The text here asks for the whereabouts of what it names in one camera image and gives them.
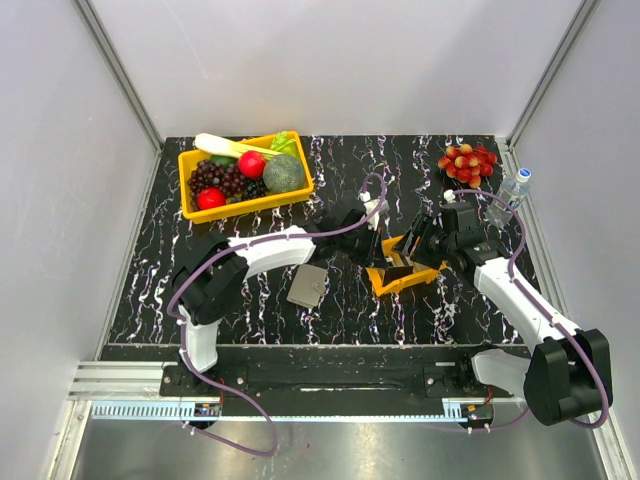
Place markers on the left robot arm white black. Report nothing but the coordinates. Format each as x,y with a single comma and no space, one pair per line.
207,285

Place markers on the red lychee bunch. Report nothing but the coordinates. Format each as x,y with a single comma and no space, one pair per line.
469,165

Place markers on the red apple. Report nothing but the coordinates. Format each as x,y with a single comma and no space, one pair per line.
211,198

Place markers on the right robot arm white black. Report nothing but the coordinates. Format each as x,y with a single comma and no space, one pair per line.
568,373

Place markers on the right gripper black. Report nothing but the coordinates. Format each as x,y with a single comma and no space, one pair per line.
419,229

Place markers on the purple grape bunch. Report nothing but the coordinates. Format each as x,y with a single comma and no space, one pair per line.
223,176

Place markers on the green avocado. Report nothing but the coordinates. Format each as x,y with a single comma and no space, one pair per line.
222,161

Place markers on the dark grape bunch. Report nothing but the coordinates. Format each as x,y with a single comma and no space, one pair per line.
255,188

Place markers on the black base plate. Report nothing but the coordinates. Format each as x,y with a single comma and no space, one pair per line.
346,382

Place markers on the green lettuce leaf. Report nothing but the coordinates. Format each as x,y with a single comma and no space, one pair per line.
283,143

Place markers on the green melon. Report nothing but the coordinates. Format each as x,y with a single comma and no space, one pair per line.
283,173

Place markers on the small yellow card bin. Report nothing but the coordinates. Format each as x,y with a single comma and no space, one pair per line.
422,273

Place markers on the clear water bottle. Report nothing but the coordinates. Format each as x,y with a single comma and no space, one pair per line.
513,190

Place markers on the black credit card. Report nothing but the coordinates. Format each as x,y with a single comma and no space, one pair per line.
396,272

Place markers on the white green leek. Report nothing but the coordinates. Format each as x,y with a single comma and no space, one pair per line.
216,145

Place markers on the red pomegranate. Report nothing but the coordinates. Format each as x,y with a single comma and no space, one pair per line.
251,164

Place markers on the large yellow fruit bin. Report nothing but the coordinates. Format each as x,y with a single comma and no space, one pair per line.
187,162

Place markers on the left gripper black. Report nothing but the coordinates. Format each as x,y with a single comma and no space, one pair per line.
376,256

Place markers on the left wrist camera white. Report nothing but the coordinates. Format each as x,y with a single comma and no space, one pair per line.
374,208

